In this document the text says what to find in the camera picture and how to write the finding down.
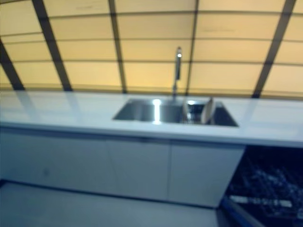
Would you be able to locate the white kitchen countertop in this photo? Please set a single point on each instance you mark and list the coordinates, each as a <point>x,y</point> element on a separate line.
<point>59,111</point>

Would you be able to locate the chrome kitchen faucet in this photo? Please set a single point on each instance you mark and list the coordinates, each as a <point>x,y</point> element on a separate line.
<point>176,71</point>

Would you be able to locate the open dishwasher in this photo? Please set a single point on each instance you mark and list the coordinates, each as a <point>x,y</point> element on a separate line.
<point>267,184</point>

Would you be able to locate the white ceramic plate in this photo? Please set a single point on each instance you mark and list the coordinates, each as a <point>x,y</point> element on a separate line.
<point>185,109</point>

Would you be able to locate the beige window blinds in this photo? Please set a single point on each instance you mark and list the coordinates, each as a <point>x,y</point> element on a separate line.
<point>151,42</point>

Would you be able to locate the beige ceramic plate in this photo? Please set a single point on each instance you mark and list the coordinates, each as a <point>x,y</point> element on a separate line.
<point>207,111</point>

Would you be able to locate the stainless steel sink basin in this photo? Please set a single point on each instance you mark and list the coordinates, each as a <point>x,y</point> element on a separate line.
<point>146,111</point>

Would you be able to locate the white cabinet door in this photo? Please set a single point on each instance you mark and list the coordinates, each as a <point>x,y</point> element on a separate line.
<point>139,168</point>
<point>54,156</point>
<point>201,175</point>

